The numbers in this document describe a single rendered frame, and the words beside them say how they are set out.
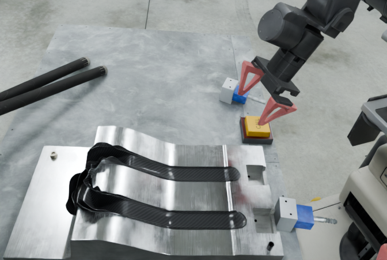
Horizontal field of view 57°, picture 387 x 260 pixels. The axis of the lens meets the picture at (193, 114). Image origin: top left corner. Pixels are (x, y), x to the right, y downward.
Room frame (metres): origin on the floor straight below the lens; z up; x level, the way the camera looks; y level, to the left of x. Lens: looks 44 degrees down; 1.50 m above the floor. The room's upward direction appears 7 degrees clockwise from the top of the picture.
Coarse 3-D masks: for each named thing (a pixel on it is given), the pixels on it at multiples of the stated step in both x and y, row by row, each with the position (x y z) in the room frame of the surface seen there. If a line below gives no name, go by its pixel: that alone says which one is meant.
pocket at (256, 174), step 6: (246, 168) 0.50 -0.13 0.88; (252, 168) 0.50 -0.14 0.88; (258, 168) 0.50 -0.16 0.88; (264, 168) 0.50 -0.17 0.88; (252, 174) 0.50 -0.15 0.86; (258, 174) 0.50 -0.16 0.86; (264, 174) 0.49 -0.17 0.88; (252, 180) 0.48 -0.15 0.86; (258, 180) 0.48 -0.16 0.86; (264, 180) 0.47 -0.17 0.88
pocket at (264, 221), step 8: (256, 208) 0.39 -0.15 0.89; (256, 216) 0.39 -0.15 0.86; (264, 216) 0.39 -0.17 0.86; (272, 216) 0.39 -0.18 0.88; (256, 224) 0.37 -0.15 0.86; (264, 224) 0.37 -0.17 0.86; (272, 224) 0.37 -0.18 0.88; (256, 232) 0.35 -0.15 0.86; (264, 232) 0.36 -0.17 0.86; (272, 232) 0.36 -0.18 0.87
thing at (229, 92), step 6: (228, 78) 0.84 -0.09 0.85; (228, 84) 0.82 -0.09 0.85; (234, 84) 0.82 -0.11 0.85; (222, 90) 0.80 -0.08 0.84; (228, 90) 0.80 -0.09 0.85; (234, 90) 0.81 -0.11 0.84; (222, 96) 0.80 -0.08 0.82; (228, 96) 0.80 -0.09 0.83; (234, 96) 0.79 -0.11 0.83; (240, 96) 0.79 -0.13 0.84; (246, 96) 0.79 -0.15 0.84; (252, 96) 0.80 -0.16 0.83; (228, 102) 0.79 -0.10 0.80; (240, 102) 0.79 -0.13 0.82; (258, 102) 0.79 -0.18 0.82; (264, 102) 0.78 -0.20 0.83
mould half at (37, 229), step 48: (144, 144) 0.50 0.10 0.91; (48, 192) 0.39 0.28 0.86; (144, 192) 0.39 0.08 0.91; (192, 192) 0.42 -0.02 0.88; (240, 192) 0.43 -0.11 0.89; (48, 240) 0.29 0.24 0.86; (96, 240) 0.27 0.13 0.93; (144, 240) 0.29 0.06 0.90; (192, 240) 0.31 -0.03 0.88; (240, 240) 0.32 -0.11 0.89
